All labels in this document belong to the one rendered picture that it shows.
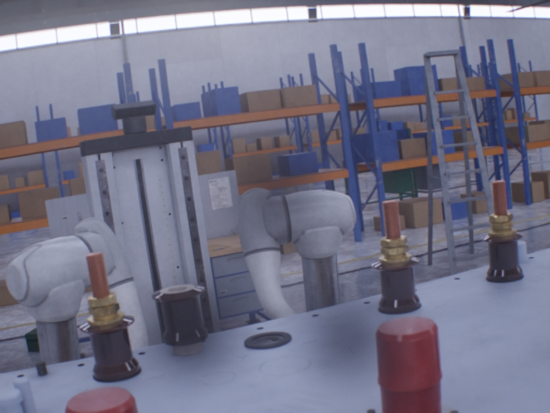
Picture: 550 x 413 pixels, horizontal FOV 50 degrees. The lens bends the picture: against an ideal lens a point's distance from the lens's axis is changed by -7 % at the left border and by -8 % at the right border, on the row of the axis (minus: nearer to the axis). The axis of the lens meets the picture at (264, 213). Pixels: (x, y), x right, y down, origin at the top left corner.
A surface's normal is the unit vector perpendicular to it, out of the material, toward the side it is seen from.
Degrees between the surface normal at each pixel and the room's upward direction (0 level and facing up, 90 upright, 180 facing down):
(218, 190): 90
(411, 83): 90
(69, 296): 105
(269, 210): 61
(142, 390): 0
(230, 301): 90
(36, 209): 90
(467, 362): 0
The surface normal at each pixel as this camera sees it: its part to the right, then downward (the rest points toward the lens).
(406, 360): -0.29, 0.13
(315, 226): 0.13, 0.42
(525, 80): 0.31, 0.07
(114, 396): -0.07, -0.99
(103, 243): 0.72, -0.53
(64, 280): 0.79, 0.19
